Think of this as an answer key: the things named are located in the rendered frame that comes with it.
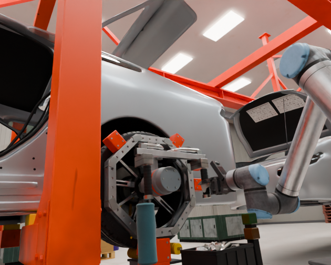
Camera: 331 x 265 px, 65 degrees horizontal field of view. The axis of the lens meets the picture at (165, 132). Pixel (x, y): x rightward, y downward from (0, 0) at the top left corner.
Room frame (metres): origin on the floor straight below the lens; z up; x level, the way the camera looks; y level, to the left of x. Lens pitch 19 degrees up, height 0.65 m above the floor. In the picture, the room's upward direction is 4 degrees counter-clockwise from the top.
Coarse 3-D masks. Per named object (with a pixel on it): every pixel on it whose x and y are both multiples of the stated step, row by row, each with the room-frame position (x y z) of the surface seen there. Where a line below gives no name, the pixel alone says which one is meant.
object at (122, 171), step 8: (120, 168) 1.62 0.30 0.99; (136, 168) 1.69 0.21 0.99; (120, 176) 1.62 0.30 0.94; (128, 176) 1.65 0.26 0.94; (120, 192) 1.62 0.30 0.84; (128, 192) 1.60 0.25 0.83; (120, 200) 1.62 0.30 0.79; (128, 200) 1.61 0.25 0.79; (136, 200) 1.63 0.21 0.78; (128, 208) 1.65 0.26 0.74
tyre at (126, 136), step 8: (128, 136) 1.42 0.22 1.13; (104, 152) 1.34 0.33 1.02; (104, 160) 1.33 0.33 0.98; (104, 208) 1.34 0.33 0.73; (104, 216) 1.34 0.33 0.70; (104, 224) 1.34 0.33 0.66; (112, 224) 1.36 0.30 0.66; (104, 232) 1.40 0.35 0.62; (112, 232) 1.36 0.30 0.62; (120, 232) 1.38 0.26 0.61; (104, 240) 1.54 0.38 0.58; (112, 240) 1.43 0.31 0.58; (120, 240) 1.39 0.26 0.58; (128, 240) 1.41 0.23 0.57; (136, 240) 1.43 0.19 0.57; (136, 248) 1.45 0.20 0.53
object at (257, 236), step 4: (244, 228) 1.00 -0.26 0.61; (248, 228) 0.99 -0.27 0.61; (252, 228) 0.97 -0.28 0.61; (256, 228) 0.99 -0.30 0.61; (244, 232) 1.00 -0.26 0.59; (248, 232) 0.99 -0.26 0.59; (252, 232) 0.97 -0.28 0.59; (256, 232) 0.98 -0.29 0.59; (248, 236) 0.99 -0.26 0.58; (252, 236) 0.97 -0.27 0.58; (256, 236) 0.98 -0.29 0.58
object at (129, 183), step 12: (120, 180) 1.41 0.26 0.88; (132, 180) 1.48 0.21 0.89; (132, 192) 1.49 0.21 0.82; (180, 192) 1.63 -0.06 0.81; (120, 204) 1.41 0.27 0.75; (168, 204) 1.71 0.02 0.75; (180, 204) 1.61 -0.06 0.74; (132, 216) 1.46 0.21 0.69; (156, 216) 1.75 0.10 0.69; (168, 216) 1.62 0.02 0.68
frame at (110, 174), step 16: (128, 144) 1.33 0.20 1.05; (160, 144) 1.46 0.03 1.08; (112, 160) 1.27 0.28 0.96; (112, 176) 1.27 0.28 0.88; (192, 176) 1.57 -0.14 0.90; (112, 192) 1.27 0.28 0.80; (192, 192) 1.56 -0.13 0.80; (112, 208) 1.27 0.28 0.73; (192, 208) 1.55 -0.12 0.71; (128, 224) 1.32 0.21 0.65; (176, 224) 1.48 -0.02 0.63
